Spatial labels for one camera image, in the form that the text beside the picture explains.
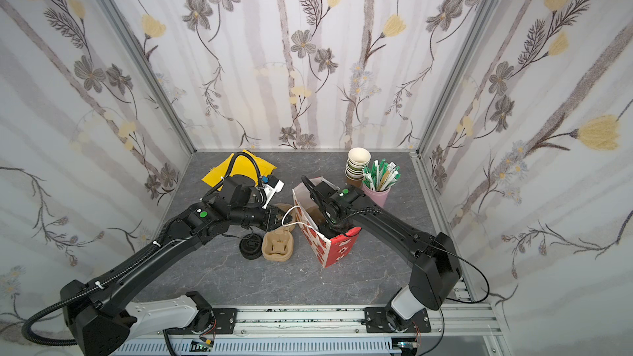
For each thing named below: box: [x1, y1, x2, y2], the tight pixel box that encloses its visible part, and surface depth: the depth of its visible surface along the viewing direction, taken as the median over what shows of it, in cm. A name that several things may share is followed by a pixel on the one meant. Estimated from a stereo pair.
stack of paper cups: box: [344, 146, 372, 181], surface depth 97 cm
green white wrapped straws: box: [361, 158, 402, 193], surface depth 90 cm
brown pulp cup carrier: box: [261, 202, 297, 263], surface depth 87 cm
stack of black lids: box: [239, 233, 263, 261], surface depth 87 cm
